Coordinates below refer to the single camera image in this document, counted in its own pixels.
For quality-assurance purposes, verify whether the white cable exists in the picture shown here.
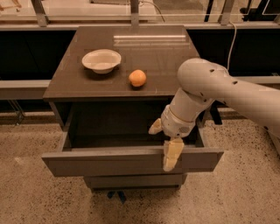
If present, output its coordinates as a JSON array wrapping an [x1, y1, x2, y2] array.
[[226, 20, 238, 72]]

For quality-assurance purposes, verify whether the blue tape cross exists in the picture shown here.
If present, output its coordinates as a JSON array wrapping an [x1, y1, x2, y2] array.
[[107, 191, 127, 204]]

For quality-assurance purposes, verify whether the white bowl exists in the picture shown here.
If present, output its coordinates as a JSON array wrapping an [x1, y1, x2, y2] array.
[[81, 49, 122, 74]]

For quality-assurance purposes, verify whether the grey metal railing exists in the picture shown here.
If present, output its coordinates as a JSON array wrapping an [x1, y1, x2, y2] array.
[[0, 0, 280, 101]]

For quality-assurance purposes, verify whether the grey top drawer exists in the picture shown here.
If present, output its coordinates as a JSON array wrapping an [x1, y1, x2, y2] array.
[[41, 100, 225, 179]]

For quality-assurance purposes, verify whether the orange fruit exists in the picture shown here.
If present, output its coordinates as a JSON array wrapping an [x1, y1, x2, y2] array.
[[129, 70, 147, 87]]

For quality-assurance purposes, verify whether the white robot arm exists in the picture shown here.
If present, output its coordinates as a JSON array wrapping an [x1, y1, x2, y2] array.
[[149, 58, 280, 172]]

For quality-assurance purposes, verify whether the grey drawer cabinet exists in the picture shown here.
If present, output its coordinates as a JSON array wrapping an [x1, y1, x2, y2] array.
[[44, 25, 223, 176]]

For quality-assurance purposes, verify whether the grey bottom drawer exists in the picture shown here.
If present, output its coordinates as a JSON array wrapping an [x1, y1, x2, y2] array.
[[84, 174, 186, 189]]

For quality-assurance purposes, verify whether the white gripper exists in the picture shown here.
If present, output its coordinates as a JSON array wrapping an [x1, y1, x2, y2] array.
[[148, 105, 195, 172]]

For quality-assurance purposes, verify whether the grey drawer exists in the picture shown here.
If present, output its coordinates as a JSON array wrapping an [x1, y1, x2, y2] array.
[[84, 174, 186, 189], [41, 100, 225, 179]]

